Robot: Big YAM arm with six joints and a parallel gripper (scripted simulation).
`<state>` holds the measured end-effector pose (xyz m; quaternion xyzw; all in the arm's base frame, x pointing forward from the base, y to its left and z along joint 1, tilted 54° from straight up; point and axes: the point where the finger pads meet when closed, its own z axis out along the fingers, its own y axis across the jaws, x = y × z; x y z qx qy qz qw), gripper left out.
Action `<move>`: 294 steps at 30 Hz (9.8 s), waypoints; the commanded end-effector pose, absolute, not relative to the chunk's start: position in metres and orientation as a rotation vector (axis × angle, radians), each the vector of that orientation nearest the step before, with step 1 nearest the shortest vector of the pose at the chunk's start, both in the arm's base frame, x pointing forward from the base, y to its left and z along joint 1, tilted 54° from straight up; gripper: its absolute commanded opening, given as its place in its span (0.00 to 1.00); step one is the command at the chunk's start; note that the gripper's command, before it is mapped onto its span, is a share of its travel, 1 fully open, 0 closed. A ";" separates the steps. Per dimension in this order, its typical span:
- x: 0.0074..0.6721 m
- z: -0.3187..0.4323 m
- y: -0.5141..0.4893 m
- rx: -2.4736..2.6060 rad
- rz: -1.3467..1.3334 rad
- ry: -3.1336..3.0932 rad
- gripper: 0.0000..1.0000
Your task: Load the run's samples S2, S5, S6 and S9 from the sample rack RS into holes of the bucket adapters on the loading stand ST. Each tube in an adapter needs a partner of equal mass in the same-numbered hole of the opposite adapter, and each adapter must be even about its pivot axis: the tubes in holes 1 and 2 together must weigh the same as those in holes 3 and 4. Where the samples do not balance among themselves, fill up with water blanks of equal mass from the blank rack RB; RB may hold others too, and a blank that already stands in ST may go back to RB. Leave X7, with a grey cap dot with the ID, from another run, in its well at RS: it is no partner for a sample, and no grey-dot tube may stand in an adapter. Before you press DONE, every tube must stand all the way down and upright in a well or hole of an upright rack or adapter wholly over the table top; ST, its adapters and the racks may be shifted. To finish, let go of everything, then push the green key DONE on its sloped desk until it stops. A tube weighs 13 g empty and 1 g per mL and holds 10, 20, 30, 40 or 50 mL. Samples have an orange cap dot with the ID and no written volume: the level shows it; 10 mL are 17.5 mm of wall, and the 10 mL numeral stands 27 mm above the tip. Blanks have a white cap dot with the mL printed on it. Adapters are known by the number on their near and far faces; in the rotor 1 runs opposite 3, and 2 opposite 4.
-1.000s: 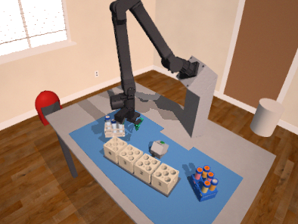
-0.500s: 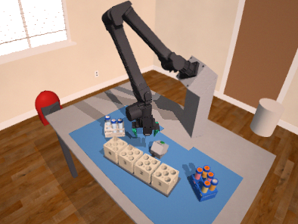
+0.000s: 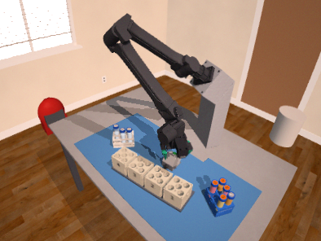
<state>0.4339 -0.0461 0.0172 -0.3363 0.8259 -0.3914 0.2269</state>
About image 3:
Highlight blue tube rack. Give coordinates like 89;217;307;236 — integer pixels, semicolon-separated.
204;187;235;217

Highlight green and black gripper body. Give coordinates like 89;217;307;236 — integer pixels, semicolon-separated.
160;141;193;151

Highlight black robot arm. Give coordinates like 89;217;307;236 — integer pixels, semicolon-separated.
103;13;215;159

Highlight blue-capped graduated tube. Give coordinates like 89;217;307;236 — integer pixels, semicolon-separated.
120;128;125;139

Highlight blue table mat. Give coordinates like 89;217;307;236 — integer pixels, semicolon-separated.
74;113;262;241

